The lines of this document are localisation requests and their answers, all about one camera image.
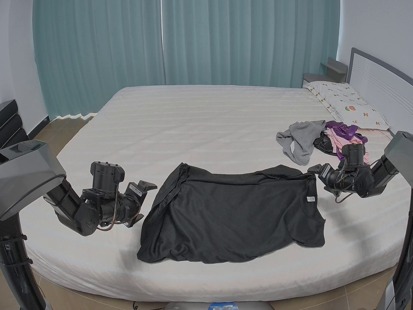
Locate grey garment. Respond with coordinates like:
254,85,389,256
276,120,327,166

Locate blue-green curtain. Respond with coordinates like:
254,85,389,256
32,0,166,122
161,0,341,90

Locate white printed pillow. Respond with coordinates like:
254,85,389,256
303,81,391,131

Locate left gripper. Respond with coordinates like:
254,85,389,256
117,180,158,229

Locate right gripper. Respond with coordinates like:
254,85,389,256
307,163,343,196

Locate bed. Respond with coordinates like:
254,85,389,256
18,47,413,303

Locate black chest of drawers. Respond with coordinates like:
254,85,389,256
0,99,31,149

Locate grey bedside table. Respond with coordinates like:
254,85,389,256
303,57,349,85

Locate pile of clothes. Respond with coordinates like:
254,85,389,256
313,121,370,161

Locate black T-shirt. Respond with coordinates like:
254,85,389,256
136,162,326,264

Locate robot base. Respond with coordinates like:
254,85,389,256
165,301,255,310

